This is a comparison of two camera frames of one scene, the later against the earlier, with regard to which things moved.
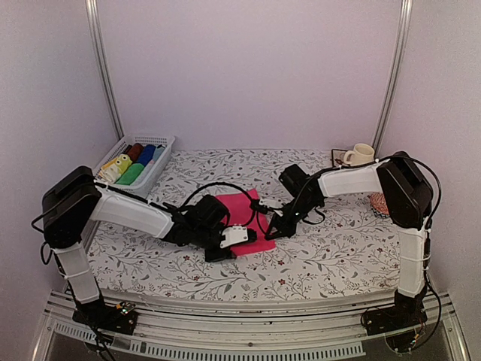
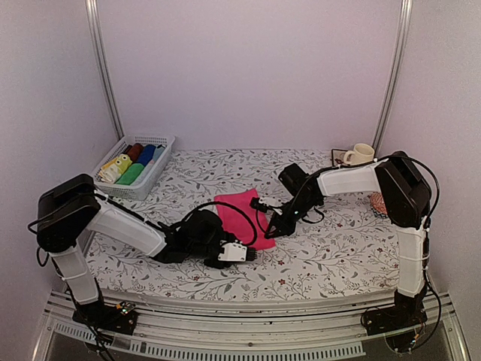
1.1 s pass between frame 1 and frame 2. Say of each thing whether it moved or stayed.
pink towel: stayed
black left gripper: moved
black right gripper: stayed
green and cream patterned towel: stayed
